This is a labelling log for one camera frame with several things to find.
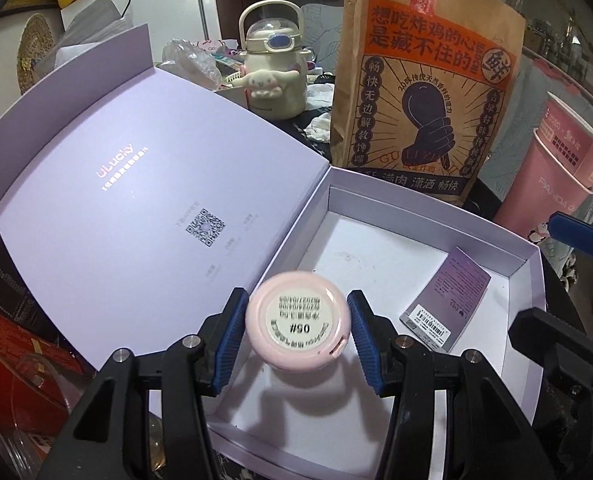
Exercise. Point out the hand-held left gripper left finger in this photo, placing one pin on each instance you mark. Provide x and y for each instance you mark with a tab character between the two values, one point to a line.
229	342

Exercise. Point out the red box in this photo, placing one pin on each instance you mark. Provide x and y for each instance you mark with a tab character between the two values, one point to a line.
6	340

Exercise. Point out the crumpled white tissue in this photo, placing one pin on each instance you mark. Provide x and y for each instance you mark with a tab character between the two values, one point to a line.
319	110

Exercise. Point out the pink round compact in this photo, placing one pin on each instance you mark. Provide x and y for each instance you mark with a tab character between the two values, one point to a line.
296	320

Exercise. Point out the clear plastic bag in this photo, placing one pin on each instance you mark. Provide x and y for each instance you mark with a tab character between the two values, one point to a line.
191	62

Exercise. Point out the cream cartoon dog water bottle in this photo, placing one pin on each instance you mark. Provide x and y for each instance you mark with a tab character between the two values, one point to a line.
276	100

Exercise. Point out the purple card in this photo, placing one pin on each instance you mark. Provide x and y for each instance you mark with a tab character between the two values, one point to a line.
446	290

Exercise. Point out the brown printed paper bag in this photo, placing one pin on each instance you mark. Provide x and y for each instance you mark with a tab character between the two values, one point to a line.
426	70

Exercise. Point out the round woven mat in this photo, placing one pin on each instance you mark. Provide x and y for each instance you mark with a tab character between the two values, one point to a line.
35	50

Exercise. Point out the pink paper cup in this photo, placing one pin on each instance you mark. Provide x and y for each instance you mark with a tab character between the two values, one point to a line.
531	190
581	130

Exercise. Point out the white appliance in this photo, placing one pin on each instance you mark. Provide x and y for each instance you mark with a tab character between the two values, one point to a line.
176	5

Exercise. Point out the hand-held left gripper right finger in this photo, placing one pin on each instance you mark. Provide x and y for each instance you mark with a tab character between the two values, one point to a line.
365	342

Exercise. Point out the lavender gift box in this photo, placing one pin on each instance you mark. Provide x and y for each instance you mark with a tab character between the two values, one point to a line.
126	185

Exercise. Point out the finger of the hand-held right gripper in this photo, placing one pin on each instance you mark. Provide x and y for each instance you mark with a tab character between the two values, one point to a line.
574	235
551	340

